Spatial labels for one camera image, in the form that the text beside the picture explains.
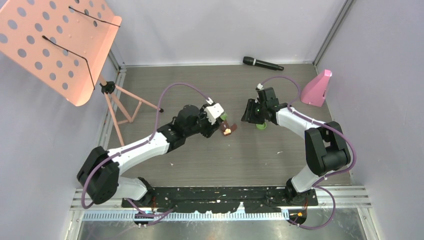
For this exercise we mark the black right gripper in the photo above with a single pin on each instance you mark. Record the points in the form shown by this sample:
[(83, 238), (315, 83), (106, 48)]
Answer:
[(249, 114)]

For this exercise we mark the green black pill bottle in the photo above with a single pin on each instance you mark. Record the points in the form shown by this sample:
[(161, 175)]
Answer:
[(224, 116)]

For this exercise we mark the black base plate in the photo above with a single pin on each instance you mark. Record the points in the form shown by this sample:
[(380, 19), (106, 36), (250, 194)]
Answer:
[(220, 200)]

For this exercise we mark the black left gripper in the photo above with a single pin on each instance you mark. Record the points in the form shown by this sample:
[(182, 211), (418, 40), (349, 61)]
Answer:
[(210, 128)]

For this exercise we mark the pink music stand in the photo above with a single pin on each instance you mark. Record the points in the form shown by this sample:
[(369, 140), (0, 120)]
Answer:
[(64, 44)]

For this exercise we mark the brown translucent pill container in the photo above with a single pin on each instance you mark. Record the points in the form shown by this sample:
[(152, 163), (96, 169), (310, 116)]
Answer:
[(225, 125)]

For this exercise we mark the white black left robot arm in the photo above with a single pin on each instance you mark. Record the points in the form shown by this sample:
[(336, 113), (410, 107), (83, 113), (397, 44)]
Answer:
[(101, 174)]

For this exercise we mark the green bottle cap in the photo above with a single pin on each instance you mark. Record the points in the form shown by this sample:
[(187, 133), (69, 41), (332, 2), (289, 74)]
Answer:
[(262, 126)]

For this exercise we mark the black microphone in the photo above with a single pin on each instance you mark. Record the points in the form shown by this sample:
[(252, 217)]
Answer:
[(251, 61)]

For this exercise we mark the pink wedge object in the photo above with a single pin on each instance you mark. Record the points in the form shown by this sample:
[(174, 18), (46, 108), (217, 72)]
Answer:
[(314, 93)]

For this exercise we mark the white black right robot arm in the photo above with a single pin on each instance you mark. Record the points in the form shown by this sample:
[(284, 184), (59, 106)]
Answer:
[(325, 149)]

